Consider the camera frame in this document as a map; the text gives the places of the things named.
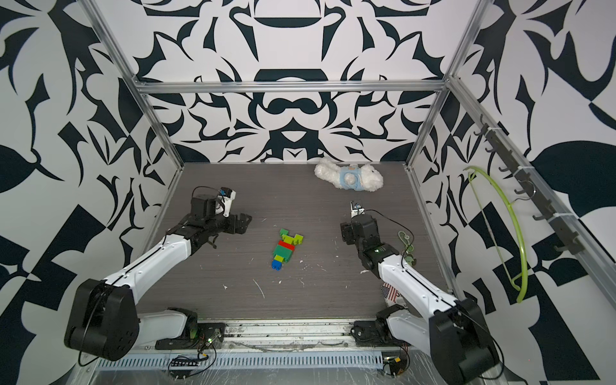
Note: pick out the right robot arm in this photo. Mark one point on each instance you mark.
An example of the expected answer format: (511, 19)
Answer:
(452, 332)

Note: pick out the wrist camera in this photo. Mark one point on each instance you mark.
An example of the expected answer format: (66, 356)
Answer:
(225, 199)
(356, 209)

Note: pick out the black connector box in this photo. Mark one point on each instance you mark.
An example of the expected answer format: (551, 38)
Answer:
(184, 363)
(394, 366)

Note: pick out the lime square lego brick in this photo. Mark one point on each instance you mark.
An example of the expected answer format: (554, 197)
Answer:
(297, 240)

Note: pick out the green plastic hanger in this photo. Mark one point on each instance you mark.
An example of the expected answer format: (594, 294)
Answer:
(508, 240)

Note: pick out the dark green long lego brick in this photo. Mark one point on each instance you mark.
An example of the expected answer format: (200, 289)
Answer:
(282, 252)

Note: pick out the black connector box right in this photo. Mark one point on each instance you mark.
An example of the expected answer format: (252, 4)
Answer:
(394, 366)

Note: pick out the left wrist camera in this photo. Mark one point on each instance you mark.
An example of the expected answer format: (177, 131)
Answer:
(225, 199)

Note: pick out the black wall hook rack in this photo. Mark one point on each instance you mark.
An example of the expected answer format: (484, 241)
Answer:
(530, 190)

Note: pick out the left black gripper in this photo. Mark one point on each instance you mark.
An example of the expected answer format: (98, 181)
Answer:
(244, 221)

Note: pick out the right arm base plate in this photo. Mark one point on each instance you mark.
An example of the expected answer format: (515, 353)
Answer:
(374, 333)

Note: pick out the white plush toy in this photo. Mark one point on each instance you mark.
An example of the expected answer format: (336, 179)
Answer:
(351, 177)

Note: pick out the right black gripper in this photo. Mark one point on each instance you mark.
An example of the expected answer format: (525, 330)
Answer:
(348, 232)

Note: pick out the lime long lego brick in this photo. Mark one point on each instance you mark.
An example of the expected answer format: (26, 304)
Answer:
(288, 239)

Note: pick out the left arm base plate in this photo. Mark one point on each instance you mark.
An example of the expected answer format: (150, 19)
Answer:
(199, 336)

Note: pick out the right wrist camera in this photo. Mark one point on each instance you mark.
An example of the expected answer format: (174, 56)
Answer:
(356, 209)

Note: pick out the black connector box left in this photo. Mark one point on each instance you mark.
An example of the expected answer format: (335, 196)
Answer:
(184, 363)

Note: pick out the camouflage keychain figure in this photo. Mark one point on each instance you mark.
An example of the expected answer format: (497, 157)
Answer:
(410, 260)

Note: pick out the american flag item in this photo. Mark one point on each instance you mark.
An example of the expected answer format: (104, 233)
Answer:
(390, 294)

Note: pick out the red lego brick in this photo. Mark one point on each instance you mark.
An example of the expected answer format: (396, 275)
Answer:
(286, 245)

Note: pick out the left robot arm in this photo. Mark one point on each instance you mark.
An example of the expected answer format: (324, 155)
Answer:
(104, 321)

